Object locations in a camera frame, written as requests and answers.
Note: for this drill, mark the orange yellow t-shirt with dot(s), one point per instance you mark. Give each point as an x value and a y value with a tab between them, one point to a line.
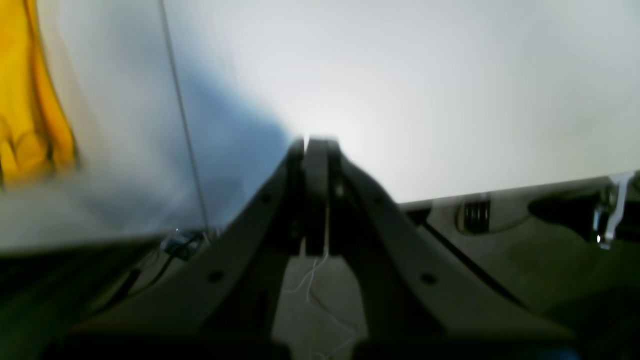
36	139

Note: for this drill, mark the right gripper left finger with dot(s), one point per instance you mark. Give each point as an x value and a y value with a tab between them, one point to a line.
222	305

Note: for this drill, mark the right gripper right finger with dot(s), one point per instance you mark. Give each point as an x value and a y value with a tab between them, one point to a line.
421	301

